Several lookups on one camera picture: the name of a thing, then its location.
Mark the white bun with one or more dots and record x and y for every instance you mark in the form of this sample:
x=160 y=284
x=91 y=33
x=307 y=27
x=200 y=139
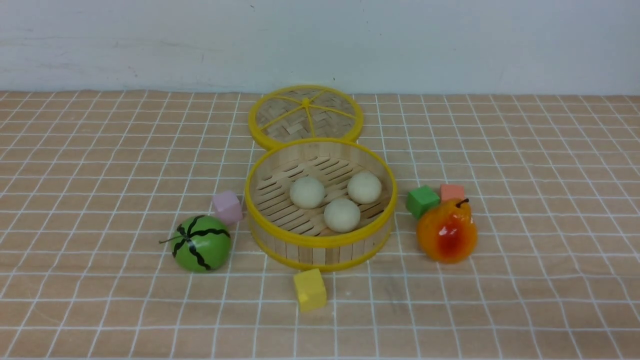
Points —
x=364 y=187
x=307 y=192
x=342 y=215

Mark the bamboo steamer tray yellow rim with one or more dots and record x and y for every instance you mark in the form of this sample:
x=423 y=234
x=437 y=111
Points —
x=299 y=238

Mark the bamboo steamer lid yellow rim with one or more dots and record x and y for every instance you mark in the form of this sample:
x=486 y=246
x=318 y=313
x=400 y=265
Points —
x=304 y=112

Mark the pink cube block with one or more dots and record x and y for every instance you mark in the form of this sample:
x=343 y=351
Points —
x=227 y=207

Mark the green cube block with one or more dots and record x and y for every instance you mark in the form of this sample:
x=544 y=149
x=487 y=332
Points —
x=421 y=200

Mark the yellow cube block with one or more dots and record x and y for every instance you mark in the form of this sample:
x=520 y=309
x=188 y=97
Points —
x=310 y=290

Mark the salmon cube block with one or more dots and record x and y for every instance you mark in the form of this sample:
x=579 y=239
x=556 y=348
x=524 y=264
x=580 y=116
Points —
x=451 y=191

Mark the green toy watermelon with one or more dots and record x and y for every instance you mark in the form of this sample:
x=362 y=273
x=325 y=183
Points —
x=200 y=243

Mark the orange toy pear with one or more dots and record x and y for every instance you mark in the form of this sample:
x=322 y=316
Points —
x=447 y=233

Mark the checked orange tablecloth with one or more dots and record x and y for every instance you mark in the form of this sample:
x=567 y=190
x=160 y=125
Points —
x=91 y=182

